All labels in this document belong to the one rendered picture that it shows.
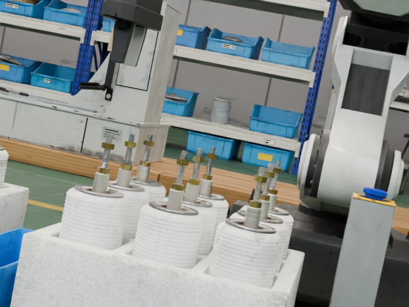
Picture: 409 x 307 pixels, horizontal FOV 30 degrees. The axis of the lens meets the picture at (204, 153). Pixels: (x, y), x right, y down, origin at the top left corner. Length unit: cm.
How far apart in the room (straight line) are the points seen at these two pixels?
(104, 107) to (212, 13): 645
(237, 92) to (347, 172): 815
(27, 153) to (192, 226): 231
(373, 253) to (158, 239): 37
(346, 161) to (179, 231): 50
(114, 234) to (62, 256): 8
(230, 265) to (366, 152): 51
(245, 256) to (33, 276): 31
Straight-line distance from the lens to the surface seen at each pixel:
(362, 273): 128
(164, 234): 110
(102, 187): 116
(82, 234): 114
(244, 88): 961
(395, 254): 164
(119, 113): 338
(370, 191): 128
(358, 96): 164
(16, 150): 339
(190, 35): 598
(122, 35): 114
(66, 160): 331
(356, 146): 151
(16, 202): 151
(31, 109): 345
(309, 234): 163
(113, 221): 114
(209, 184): 136
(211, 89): 968
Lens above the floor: 42
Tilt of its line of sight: 4 degrees down
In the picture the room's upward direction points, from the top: 11 degrees clockwise
